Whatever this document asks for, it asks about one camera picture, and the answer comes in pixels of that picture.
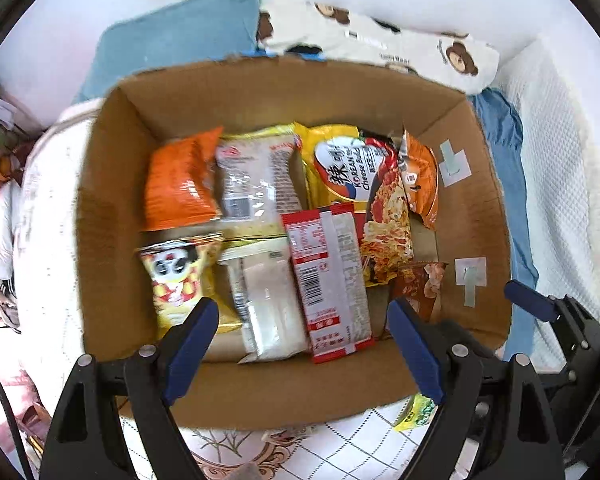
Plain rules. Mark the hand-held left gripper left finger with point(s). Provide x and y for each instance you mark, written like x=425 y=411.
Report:
x=190 y=350

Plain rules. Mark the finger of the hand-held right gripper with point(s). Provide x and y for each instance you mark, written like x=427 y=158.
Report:
x=532 y=300

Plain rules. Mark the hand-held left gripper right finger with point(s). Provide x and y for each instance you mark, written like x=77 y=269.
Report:
x=417 y=350

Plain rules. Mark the small brown snack packet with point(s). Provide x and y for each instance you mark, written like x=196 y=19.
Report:
x=422 y=290

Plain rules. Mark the yellow panda snack packet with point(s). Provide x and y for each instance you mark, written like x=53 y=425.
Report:
x=177 y=280

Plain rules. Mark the plain white snack packet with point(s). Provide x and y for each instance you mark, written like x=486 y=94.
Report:
x=270 y=305

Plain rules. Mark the red and white long packet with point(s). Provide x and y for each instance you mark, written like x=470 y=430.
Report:
x=325 y=280

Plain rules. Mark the small orange snack packet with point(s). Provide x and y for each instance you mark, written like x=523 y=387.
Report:
x=422 y=180

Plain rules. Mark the large orange snack packet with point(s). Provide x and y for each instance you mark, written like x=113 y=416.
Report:
x=180 y=180

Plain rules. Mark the clear yellow-edged snack packet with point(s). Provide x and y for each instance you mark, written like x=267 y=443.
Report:
x=257 y=180

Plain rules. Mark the yellow instant noodle packet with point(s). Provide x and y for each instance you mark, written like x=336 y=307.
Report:
x=360 y=175

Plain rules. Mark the printed cardboard box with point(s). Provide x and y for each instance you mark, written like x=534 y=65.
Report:
x=290 y=85

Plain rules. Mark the green snack packet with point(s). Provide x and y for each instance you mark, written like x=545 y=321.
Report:
x=417 y=412

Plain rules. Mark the white textured blanket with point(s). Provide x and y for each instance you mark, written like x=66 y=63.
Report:
x=565 y=160

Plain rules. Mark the black striped shoes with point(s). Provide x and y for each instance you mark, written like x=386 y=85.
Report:
x=6 y=305

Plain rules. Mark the white diamond-pattern quilt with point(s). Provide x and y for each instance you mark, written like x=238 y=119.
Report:
x=45 y=220

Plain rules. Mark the white bear-print pillow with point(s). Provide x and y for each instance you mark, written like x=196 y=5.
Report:
x=380 y=40

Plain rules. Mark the teal pillow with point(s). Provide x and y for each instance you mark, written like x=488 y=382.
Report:
x=170 y=35

